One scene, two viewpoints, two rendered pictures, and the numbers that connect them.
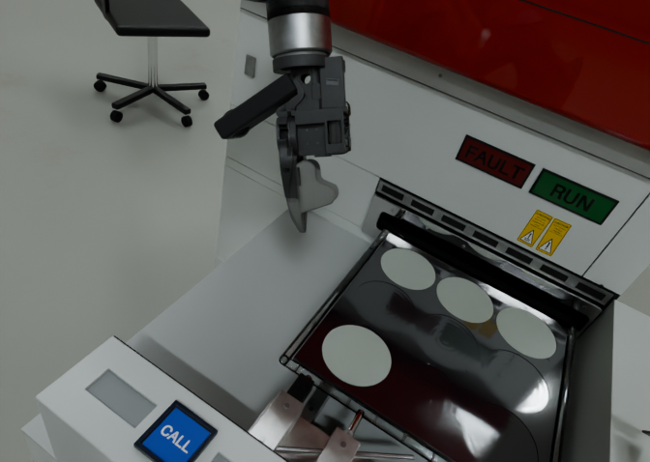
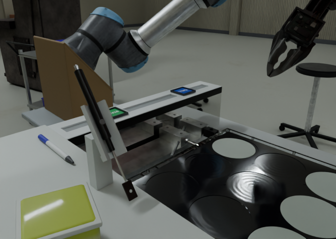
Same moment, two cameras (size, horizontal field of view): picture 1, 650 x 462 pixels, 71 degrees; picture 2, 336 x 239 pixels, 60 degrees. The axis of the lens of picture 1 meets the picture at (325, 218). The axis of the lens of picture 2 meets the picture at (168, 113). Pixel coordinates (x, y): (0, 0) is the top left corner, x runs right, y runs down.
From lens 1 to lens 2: 0.91 m
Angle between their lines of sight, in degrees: 95
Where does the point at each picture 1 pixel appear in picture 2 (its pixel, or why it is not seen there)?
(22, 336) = not seen: hidden behind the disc
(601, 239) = not seen: outside the picture
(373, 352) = (235, 152)
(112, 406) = (196, 87)
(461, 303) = (303, 209)
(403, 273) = (324, 182)
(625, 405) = (165, 217)
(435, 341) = (251, 180)
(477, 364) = (232, 195)
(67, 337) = not seen: outside the picture
